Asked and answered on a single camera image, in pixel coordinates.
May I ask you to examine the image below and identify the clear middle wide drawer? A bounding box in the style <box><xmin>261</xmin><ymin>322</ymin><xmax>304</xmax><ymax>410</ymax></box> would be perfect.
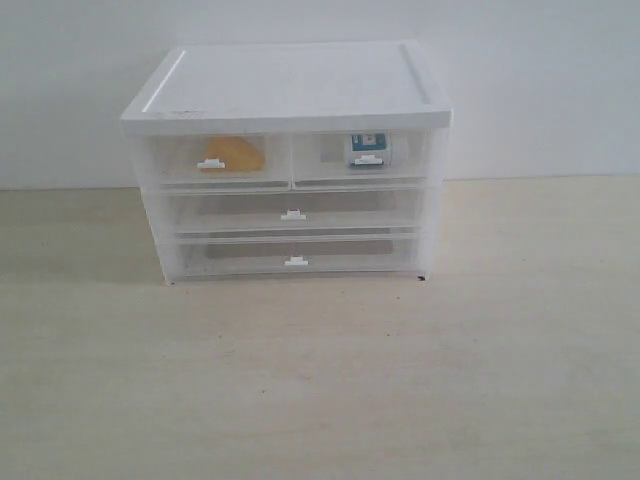
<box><xmin>167</xmin><ymin>189</ymin><xmax>429</xmax><ymax>236</ymax></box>

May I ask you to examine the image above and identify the clear bottom wide drawer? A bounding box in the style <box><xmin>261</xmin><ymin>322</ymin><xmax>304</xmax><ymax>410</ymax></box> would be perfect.
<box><xmin>177</xmin><ymin>235</ymin><xmax>420</xmax><ymax>277</ymax></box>

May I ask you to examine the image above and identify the clear wide drawer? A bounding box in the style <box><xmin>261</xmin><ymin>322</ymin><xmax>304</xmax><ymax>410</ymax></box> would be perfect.
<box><xmin>167</xmin><ymin>189</ymin><xmax>429</xmax><ymax>236</ymax></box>
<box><xmin>177</xmin><ymin>235</ymin><xmax>420</xmax><ymax>277</ymax></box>

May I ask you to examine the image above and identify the white plastic drawer cabinet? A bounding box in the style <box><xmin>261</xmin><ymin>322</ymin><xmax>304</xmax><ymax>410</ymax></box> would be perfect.
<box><xmin>121</xmin><ymin>41</ymin><xmax>453</xmax><ymax>285</ymax></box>

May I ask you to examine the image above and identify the white bottle with teal label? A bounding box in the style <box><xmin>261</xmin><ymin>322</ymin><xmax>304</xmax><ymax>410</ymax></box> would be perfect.
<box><xmin>344</xmin><ymin>133</ymin><xmax>392</xmax><ymax>169</ymax></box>

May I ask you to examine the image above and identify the yellow sponge wedge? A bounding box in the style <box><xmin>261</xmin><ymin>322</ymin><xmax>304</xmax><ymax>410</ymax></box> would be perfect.
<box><xmin>197</xmin><ymin>136</ymin><xmax>266</xmax><ymax>173</ymax></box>

